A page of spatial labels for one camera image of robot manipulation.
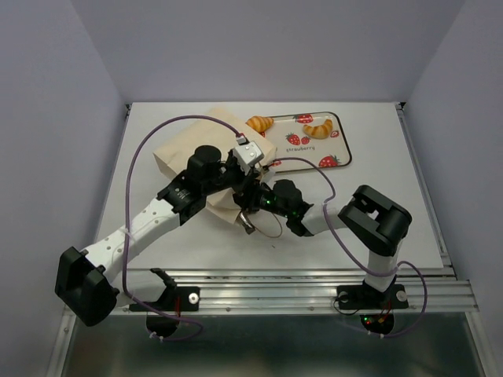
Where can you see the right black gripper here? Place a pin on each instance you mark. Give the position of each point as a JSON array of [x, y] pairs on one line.
[[248, 201]]

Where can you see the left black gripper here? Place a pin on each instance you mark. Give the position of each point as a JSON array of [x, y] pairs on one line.
[[244, 181]]

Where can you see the beige paper bag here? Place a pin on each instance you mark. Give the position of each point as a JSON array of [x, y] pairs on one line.
[[173, 155]]

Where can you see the metal tongs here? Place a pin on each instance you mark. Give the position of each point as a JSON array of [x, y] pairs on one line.
[[246, 223]]

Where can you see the fake croissant bread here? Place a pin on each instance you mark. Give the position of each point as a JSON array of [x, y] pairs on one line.
[[319, 132], [260, 124]]

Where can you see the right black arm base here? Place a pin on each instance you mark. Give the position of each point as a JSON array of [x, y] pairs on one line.
[[375, 307]]

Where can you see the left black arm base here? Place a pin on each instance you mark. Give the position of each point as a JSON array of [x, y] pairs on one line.
[[177, 300]]

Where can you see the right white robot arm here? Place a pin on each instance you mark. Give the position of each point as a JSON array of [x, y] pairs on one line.
[[378, 222]]

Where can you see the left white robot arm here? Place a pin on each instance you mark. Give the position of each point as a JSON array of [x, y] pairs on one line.
[[84, 277]]

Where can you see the strawberry print tray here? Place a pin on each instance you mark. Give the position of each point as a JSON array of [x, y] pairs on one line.
[[295, 148]]

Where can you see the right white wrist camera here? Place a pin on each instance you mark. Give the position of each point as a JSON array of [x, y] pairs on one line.
[[268, 172]]

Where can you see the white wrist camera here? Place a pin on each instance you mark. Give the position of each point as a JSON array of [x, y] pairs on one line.
[[268, 172], [248, 155]]

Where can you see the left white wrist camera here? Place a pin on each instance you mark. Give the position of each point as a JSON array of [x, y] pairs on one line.
[[248, 155]]

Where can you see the aluminium mounting rail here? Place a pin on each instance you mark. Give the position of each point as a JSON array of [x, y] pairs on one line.
[[312, 291]]

